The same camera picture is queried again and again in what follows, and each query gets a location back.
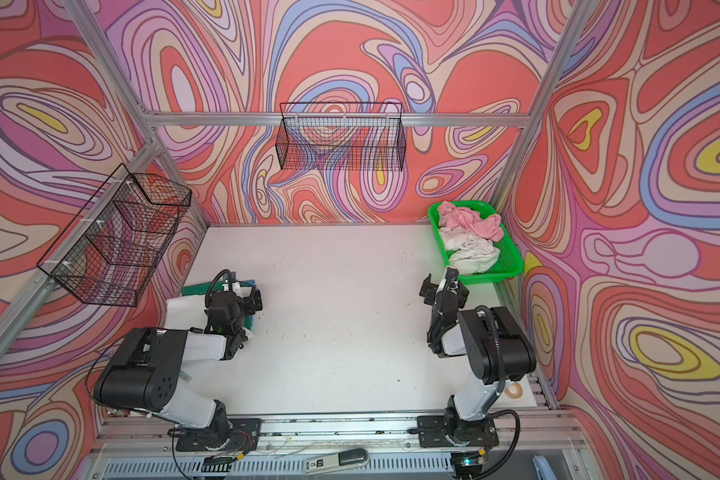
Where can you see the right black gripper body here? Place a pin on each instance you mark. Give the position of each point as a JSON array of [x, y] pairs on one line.
[[433, 291]]

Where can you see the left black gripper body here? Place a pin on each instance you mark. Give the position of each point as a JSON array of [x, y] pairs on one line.
[[246, 308]]

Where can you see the green plastic basket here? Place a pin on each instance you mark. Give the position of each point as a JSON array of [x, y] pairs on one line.
[[510, 263]]

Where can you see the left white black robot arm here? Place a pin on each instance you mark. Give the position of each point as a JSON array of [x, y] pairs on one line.
[[144, 373]]

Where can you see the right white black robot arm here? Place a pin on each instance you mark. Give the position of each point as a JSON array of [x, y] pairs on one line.
[[499, 355]]

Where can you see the folded green t shirt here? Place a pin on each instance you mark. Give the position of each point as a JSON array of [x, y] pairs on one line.
[[195, 290]]

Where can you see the white patterned t shirt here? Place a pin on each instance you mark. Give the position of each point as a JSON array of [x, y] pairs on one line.
[[468, 253]]

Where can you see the pink t shirt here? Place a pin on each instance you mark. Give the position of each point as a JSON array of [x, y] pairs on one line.
[[471, 220]]

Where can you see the tape roll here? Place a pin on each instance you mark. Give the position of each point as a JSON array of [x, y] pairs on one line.
[[513, 391]]

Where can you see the grey black handheld device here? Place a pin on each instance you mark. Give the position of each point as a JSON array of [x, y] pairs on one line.
[[335, 462]]

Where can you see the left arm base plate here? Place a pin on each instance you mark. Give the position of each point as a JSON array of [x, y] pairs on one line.
[[240, 434]]

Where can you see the left black wire basket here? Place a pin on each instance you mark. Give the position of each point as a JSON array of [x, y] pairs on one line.
[[109, 253]]

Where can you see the black wire basket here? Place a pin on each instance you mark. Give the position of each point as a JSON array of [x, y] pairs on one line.
[[109, 253], [341, 136]]

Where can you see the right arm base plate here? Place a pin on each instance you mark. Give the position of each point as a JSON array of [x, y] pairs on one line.
[[445, 431]]

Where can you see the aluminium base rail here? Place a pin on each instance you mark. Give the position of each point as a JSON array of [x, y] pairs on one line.
[[379, 432]]

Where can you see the back black wire basket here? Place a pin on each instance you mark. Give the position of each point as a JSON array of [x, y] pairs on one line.
[[341, 136]]

